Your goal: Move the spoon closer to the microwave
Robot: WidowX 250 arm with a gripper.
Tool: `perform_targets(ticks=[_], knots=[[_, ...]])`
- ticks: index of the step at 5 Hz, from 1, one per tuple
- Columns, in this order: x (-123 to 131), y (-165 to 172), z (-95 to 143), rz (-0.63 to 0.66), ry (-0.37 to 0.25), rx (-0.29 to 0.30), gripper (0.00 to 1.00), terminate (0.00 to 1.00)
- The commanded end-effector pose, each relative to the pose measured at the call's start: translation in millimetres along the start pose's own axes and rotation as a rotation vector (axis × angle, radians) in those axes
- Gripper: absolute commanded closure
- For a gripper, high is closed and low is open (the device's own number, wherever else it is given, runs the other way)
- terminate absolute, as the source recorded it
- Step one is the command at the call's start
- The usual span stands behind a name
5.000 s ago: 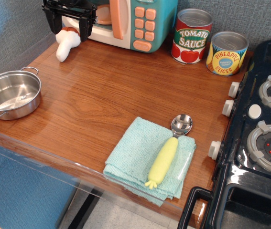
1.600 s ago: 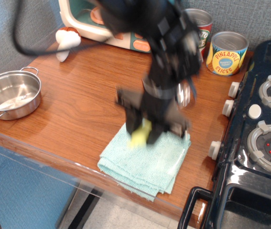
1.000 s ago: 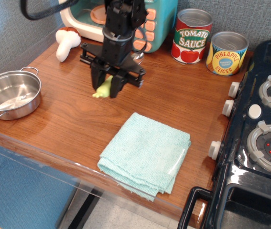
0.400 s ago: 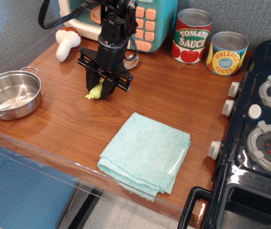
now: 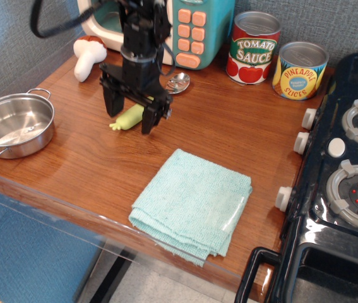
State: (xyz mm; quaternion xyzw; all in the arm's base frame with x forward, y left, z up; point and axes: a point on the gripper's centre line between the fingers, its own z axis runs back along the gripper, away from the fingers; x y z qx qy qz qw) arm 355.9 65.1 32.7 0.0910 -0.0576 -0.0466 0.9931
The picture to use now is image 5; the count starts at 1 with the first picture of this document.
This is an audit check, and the black toy stove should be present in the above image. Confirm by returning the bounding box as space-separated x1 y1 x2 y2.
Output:
236 53 358 302

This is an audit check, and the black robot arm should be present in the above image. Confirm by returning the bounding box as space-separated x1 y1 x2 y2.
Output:
100 1 173 134

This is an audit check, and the stainless steel pot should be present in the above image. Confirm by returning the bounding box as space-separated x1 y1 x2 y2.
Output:
0 88 55 159

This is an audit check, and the black braided cable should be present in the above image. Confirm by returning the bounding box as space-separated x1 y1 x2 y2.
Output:
29 0 119 39

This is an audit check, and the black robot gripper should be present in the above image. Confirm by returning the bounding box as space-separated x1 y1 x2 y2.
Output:
99 53 173 134

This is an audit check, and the light teal folded cloth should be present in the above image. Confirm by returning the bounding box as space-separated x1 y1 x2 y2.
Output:
129 149 253 266

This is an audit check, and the spoon with yellow handle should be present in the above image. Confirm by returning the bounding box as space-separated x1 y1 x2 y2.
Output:
109 73 191 131

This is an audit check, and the tomato sauce can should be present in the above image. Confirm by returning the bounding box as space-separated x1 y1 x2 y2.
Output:
226 11 282 85

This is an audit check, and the teal toy microwave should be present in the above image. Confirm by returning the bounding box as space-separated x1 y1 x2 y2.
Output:
82 0 235 70

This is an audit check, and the white plush mushroom toy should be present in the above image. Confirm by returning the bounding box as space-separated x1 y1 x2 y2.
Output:
73 35 107 82

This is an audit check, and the pineapple slices can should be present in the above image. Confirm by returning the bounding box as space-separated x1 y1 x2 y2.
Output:
272 42 329 100

